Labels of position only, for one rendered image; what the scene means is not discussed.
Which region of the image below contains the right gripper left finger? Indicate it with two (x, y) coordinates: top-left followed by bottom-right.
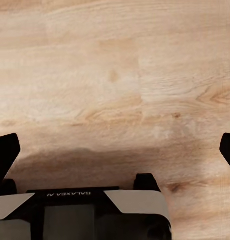
(0, 133), (20, 184)

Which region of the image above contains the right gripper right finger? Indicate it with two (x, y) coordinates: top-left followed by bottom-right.
(219, 132), (230, 166)

